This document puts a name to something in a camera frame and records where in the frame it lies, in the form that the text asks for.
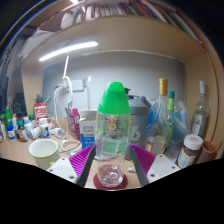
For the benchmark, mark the clear wine bottle white cap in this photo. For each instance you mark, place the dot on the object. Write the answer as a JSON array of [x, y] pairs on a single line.
[[201, 116]]

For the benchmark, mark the grey shaker bottle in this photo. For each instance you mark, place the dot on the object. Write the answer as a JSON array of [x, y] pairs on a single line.
[[138, 120]]

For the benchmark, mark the white LED light bar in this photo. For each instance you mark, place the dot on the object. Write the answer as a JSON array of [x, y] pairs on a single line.
[[68, 50]]

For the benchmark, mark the green canister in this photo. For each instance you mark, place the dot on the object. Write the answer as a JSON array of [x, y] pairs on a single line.
[[7, 116]]

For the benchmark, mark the red and white canister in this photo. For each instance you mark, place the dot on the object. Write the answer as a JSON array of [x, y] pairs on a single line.
[[40, 111]]

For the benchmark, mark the brown jar with white lid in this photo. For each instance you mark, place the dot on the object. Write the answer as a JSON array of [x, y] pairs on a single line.
[[188, 153]]

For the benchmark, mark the slim glass bottle teal cap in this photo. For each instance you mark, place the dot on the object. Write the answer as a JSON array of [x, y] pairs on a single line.
[[170, 106]]

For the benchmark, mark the small blue and white bottle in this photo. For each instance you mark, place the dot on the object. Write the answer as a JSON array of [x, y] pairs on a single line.
[[11, 132]]

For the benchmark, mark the blue and white carton box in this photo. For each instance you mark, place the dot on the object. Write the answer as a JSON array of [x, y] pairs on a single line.
[[87, 131]]

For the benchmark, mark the magenta carton box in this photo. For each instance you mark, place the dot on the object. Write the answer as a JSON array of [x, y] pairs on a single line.
[[74, 121]]

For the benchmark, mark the clear green-capped drink bottle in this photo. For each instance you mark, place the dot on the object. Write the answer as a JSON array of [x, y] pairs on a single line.
[[112, 126]]

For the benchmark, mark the brown cup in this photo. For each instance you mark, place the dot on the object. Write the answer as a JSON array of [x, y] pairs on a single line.
[[208, 151]]

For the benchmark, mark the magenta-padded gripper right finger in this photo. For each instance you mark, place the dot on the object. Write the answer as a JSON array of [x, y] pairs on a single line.
[[145, 160]]

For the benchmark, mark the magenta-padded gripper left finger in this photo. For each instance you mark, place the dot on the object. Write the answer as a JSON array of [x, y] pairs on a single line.
[[80, 160]]

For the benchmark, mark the white wall power outlet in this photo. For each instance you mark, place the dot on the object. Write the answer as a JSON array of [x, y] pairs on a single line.
[[77, 85]]

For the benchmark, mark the wooden shelf unit with books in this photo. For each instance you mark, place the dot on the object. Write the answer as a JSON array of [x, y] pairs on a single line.
[[133, 33]]

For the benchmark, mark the blue plastic bag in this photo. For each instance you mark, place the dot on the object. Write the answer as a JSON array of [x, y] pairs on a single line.
[[181, 116]]

